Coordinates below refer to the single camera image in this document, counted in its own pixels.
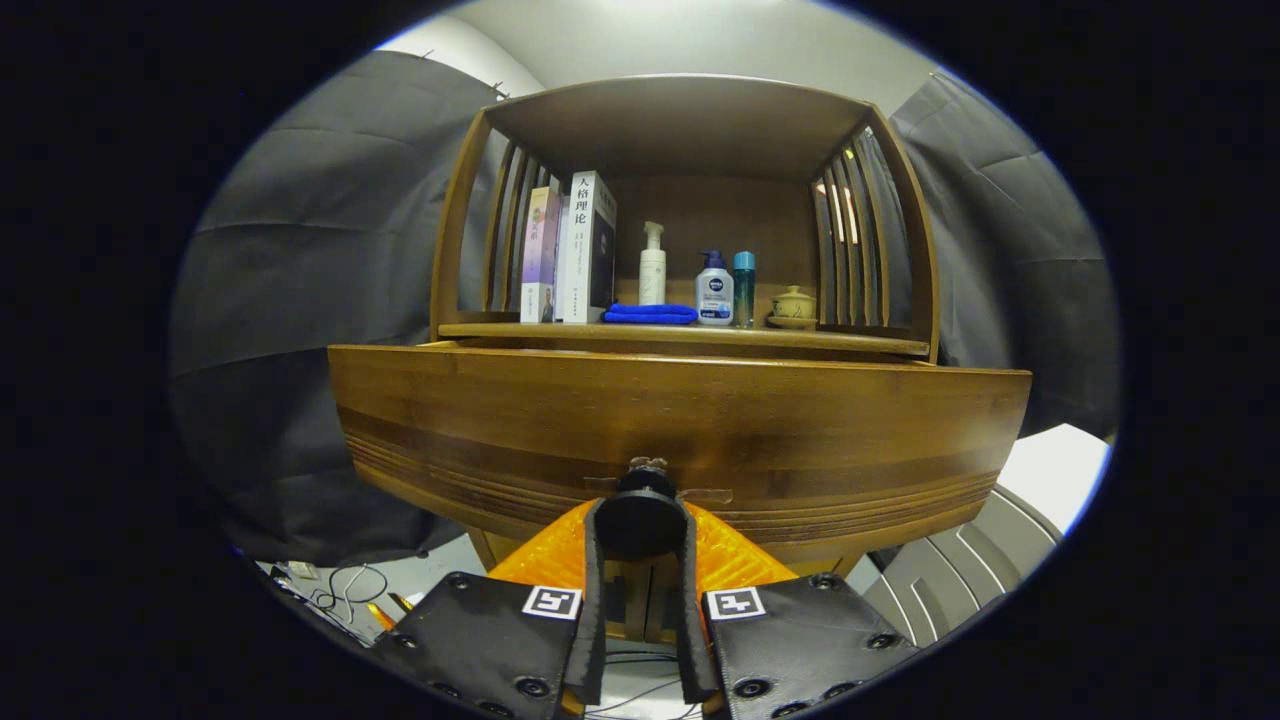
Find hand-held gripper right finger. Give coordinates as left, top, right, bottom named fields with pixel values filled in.
left=678, top=497, right=921, bottom=720

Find beige lidded ceramic teacup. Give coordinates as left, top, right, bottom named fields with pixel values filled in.
left=766, top=285, right=818, bottom=330

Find pink purple book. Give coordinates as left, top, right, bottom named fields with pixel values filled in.
left=520, top=186, right=561, bottom=324

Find white pump bottle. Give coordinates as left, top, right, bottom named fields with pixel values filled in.
left=639, top=221, right=667, bottom=306

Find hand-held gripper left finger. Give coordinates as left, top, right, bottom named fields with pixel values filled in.
left=368, top=497, right=609, bottom=720

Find blue folded cloth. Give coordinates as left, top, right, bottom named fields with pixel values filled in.
left=602, top=303, right=699, bottom=326

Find wooden cabinet door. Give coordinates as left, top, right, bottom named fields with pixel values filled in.
left=645, top=558, right=687, bottom=643
left=606, top=558, right=646, bottom=643

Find black round drawer knob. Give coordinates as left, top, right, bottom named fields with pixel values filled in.
left=594, top=456, right=691, bottom=559

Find white and black book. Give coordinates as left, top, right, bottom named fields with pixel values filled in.
left=556, top=170, right=618, bottom=324

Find white table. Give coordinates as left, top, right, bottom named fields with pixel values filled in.
left=995, top=423, right=1113, bottom=536

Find brown wooden countertop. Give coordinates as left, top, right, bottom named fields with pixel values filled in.
left=438, top=318, right=931, bottom=359

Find grey slatted panel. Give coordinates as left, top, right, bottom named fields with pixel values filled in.
left=862, top=483, right=1063, bottom=651

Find white bottle with blue cap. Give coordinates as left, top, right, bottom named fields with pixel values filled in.
left=696, top=250, right=735, bottom=326

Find brown wooden cabinet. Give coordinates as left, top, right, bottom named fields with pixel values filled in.
left=430, top=73, right=941, bottom=643

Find brown wooden drawer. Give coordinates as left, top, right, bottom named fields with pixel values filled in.
left=327, top=343, right=1033, bottom=573

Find black floor cables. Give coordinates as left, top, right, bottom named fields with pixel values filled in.
left=300, top=563, right=393, bottom=631

